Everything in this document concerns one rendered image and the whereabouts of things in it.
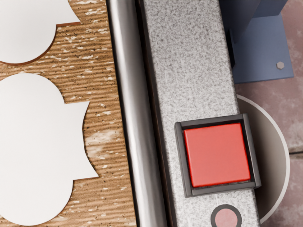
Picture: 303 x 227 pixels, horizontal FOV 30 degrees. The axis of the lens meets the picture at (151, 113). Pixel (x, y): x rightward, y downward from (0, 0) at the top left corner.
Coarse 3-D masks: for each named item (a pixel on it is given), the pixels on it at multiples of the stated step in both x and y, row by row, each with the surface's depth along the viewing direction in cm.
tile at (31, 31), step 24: (0, 0) 58; (24, 0) 59; (48, 0) 59; (0, 24) 58; (24, 24) 58; (48, 24) 58; (72, 24) 59; (0, 48) 57; (24, 48) 57; (48, 48) 58
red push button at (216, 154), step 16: (208, 128) 58; (224, 128) 58; (240, 128) 58; (192, 144) 57; (208, 144) 57; (224, 144) 57; (240, 144) 57; (192, 160) 57; (208, 160) 57; (224, 160) 57; (240, 160) 57; (192, 176) 56; (208, 176) 56; (224, 176) 56; (240, 176) 56
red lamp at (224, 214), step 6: (222, 210) 57; (228, 210) 57; (216, 216) 57; (222, 216) 57; (228, 216) 57; (234, 216) 57; (216, 222) 57; (222, 222) 57; (228, 222) 57; (234, 222) 57
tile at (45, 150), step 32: (0, 96) 56; (32, 96) 56; (0, 128) 55; (32, 128) 55; (64, 128) 55; (0, 160) 54; (32, 160) 54; (64, 160) 55; (0, 192) 53; (32, 192) 54; (64, 192) 54; (32, 224) 53
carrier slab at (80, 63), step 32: (96, 0) 60; (64, 32) 59; (96, 32) 59; (0, 64) 58; (32, 64) 58; (64, 64) 58; (96, 64) 58; (64, 96) 57; (96, 96) 57; (96, 128) 56; (96, 160) 55; (96, 192) 55; (128, 192) 55; (0, 224) 54; (64, 224) 54; (96, 224) 54; (128, 224) 54
